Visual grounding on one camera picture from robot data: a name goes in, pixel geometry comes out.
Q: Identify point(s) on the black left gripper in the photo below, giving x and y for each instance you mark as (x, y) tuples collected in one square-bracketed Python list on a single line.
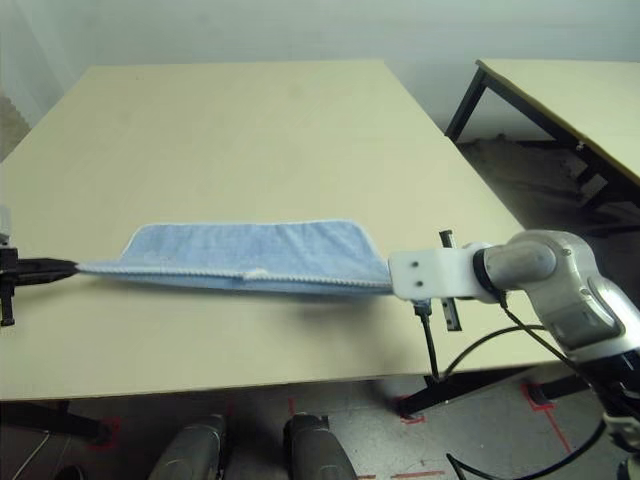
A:
[(7, 270)]

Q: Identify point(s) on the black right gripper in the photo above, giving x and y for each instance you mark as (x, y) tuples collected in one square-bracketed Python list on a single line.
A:
[(451, 315)]

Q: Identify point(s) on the light blue terry towel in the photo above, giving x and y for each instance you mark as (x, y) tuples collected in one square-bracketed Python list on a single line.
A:
[(250, 245)]

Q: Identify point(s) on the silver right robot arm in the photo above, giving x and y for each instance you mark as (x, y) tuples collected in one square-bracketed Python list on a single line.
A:
[(565, 270)]

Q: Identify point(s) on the red floor tape strip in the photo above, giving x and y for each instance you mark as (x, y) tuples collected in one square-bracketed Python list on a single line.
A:
[(425, 474)]

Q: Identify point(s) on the short red floor tape line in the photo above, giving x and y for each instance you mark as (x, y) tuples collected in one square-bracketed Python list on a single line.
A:
[(292, 406)]

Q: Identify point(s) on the grey right robot foot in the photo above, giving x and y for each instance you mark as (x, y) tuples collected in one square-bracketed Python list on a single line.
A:
[(315, 445)]

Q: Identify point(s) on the black shoe white markings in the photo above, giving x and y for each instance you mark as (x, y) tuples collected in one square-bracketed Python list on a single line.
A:
[(70, 474)]

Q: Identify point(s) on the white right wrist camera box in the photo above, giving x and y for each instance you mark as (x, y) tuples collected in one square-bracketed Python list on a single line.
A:
[(430, 270)]

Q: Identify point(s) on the beige side table black frame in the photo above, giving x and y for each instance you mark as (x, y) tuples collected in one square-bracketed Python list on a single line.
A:
[(575, 85)]

